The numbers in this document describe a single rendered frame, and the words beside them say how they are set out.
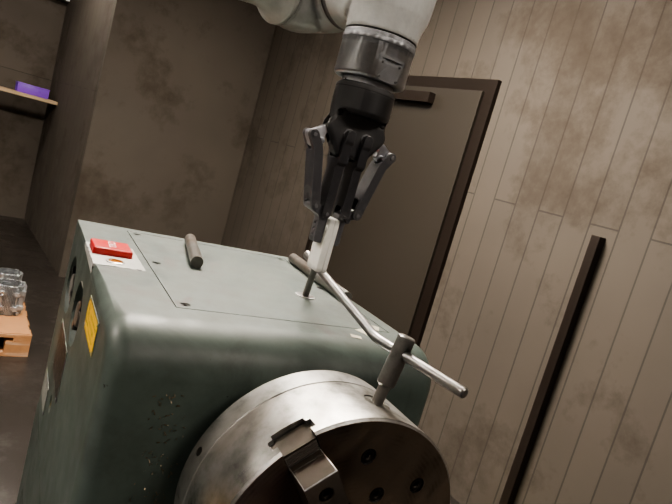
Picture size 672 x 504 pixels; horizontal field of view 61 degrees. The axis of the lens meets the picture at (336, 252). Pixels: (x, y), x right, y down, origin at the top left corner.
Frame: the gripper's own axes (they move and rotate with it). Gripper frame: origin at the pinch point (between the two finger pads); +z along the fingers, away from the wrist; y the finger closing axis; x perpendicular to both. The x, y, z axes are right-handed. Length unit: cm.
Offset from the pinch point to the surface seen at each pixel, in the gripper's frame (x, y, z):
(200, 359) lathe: -1.2, -12.5, 16.5
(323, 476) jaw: -21.1, -4.7, 19.2
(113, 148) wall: 445, 33, 27
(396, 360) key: -13.6, 5.9, 9.5
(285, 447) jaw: -16.2, -6.8, 19.0
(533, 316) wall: 121, 191, 34
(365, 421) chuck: -17.4, 1.2, 15.3
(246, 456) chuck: -14.2, -9.8, 21.3
